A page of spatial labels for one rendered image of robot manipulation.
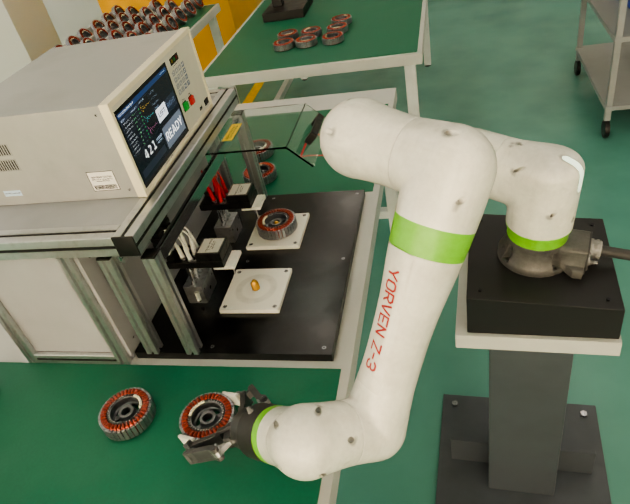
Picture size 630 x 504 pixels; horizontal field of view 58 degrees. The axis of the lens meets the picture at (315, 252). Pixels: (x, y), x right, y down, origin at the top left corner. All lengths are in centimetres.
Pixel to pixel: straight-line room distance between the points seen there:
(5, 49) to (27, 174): 401
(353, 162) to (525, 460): 113
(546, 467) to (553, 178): 91
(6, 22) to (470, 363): 426
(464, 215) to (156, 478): 75
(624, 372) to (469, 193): 153
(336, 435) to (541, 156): 64
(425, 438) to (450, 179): 135
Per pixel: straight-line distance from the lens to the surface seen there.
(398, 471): 193
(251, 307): 135
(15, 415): 146
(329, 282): 138
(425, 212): 76
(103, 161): 121
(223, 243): 134
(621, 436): 206
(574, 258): 125
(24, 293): 139
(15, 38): 521
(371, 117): 84
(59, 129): 122
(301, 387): 120
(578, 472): 195
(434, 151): 76
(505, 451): 171
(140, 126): 122
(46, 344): 150
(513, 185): 115
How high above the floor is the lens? 167
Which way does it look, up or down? 37 degrees down
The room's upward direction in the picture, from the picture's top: 13 degrees counter-clockwise
